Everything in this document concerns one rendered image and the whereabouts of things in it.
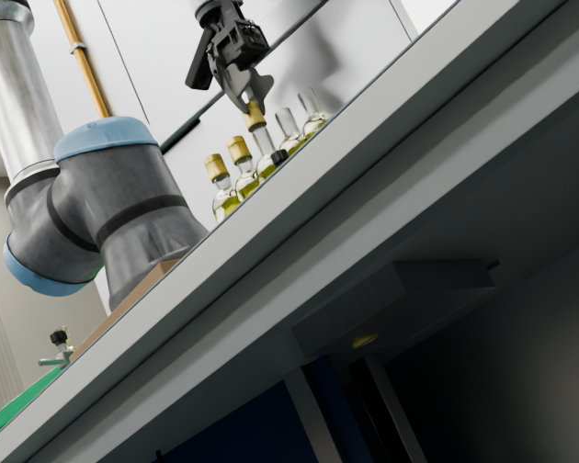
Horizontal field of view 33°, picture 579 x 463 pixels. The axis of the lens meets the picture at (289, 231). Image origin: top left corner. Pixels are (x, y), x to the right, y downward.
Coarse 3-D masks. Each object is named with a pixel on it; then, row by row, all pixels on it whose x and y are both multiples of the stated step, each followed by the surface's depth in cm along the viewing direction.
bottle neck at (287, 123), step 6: (282, 108) 166; (288, 108) 167; (276, 114) 167; (282, 114) 166; (288, 114) 166; (282, 120) 166; (288, 120) 166; (294, 120) 166; (282, 126) 166; (288, 126) 165; (294, 126) 165; (282, 132) 166; (288, 132) 165
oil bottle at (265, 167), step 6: (276, 150) 168; (264, 156) 167; (258, 162) 168; (264, 162) 167; (270, 162) 166; (258, 168) 167; (264, 168) 166; (270, 168) 166; (276, 168) 165; (258, 174) 167; (264, 174) 166; (270, 174) 166; (258, 180) 167
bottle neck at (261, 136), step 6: (258, 132) 169; (264, 132) 169; (258, 138) 169; (264, 138) 169; (270, 138) 170; (258, 144) 169; (264, 144) 168; (270, 144) 169; (258, 150) 170; (264, 150) 168; (270, 150) 168
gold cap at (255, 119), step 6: (252, 102) 171; (252, 108) 170; (258, 108) 171; (252, 114) 170; (258, 114) 170; (246, 120) 170; (252, 120) 170; (258, 120) 170; (264, 120) 170; (246, 126) 171; (252, 126) 173; (258, 126) 173; (264, 126) 172; (252, 132) 172
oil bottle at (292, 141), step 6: (294, 132) 164; (300, 132) 163; (288, 138) 164; (294, 138) 163; (300, 138) 162; (282, 144) 164; (288, 144) 163; (294, 144) 162; (300, 144) 162; (288, 150) 163; (294, 150) 162
